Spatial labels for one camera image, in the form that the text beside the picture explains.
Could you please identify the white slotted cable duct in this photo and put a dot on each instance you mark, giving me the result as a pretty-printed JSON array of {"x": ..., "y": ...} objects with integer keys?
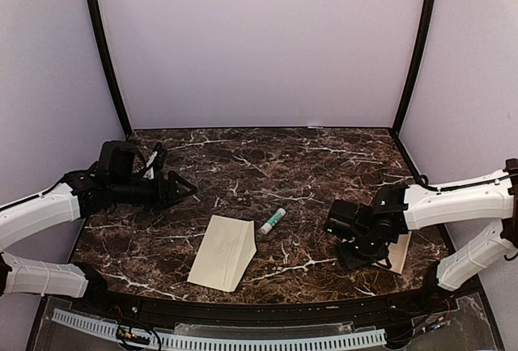
[{"x": 191, "y": 337}]

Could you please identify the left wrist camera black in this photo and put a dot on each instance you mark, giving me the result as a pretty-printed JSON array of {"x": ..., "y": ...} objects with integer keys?
[{"x": 156, "y": 161}]

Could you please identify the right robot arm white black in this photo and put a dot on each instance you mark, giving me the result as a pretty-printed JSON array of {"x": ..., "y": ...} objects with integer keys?
[{"x": 398, "y": 210}]

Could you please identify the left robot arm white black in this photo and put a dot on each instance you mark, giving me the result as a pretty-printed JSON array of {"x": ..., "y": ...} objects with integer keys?
[{"x": 121, "y": 175}]

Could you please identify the black front table rail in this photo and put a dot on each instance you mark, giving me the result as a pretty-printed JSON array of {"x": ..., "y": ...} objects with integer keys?
[{"x": 315, "y": 291}]

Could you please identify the cream paper envelope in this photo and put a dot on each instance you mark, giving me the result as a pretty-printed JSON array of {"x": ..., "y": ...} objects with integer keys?
[{"x": 226, "y": 250}]

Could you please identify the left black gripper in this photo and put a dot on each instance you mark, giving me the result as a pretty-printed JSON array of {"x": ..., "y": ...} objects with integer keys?
[{"x": 166, "y": 197}]

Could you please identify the small circuit board with wires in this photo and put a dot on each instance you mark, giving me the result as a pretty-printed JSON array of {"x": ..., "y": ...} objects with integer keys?
[{"x": 127, "y": 336}]

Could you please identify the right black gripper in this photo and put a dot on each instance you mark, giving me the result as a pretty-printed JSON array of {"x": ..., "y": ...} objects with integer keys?
[{"x": 351, "y": 261}]

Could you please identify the right black frame post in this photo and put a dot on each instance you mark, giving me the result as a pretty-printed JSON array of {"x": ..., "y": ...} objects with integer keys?
[{"x": 414, "y": 66}]

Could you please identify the black frame post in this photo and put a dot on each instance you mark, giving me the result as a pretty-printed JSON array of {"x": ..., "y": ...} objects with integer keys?
[
  {"x": 108, "y": 67},
  {"x": 414, "y": 66}
]

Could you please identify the left black frame post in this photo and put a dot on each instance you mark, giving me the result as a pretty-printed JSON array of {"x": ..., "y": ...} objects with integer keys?
[{"x": 108, "y": 67}]

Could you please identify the green white glue stick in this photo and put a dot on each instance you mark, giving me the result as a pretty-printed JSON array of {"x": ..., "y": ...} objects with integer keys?
[{"x": 268, "y": 226}]

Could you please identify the lined letter paper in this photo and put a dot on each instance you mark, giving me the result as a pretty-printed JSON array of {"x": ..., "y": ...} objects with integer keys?
[{"x": 397, "y": 253}]

